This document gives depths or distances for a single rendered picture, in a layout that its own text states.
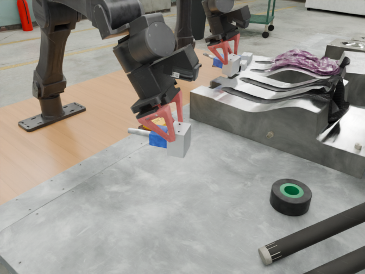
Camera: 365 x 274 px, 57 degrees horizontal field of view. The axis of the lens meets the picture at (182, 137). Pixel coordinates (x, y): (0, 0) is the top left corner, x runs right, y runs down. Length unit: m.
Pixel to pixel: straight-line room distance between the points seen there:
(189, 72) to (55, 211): 0.39
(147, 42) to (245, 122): 0.46
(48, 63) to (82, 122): 0.22
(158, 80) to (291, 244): 0.36
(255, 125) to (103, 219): 0.47
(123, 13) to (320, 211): 0.54
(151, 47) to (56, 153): 0.48
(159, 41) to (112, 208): 0.35
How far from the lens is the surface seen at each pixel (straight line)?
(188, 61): 0.58
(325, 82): 1.00
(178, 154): 0.67
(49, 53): 0.93
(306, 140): 0.88
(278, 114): 0.88
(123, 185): 0.77
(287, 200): 0.70
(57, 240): 0.69
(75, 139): 0.98
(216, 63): 1.13
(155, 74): 0.61
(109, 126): 1.02
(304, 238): 0.63
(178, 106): 0.68
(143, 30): 0.57
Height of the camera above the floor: 1.28
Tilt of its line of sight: 30 degrees down
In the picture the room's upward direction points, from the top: straight up
